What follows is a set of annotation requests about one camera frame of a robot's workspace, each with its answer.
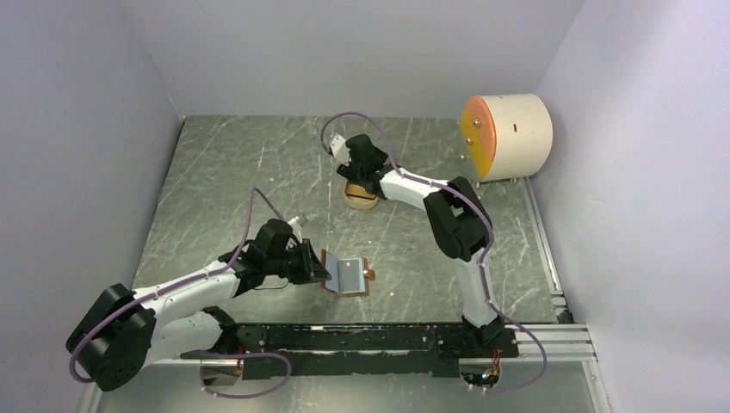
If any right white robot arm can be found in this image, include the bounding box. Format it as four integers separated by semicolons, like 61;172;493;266
330;134;504;356

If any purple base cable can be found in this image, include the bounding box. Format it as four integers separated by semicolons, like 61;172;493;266
467;313;548;396
188;350;293;400

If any cream cylindrical cabinet orange door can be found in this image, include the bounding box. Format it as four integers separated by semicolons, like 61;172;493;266
459;94;554;182

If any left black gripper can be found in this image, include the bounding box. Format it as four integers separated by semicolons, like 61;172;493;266
265;237;331;284

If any grey card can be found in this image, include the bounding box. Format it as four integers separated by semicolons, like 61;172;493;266
337;258;367;294

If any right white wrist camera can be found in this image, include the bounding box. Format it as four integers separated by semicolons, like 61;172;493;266
330;133;350;163

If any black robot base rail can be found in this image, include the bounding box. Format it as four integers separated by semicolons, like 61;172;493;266
204;306;519;379

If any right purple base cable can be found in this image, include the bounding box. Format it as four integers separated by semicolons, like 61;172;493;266
467;313;548;396

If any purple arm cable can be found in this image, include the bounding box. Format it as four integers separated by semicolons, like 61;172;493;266
68;188;287;383
320;111;495;320

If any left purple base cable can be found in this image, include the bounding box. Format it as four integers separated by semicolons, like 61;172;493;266
188;350;293;400

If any brown leather card holder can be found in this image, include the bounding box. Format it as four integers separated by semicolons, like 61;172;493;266
320;250;375;297

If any beige oval card tray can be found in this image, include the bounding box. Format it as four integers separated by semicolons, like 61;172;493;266
343;181;379;210

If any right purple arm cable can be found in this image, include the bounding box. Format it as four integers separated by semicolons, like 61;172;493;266
320;111;495;320

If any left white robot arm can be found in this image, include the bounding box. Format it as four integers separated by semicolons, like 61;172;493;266
65;219;331;391

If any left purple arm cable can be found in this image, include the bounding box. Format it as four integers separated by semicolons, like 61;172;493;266
68;188;287;383

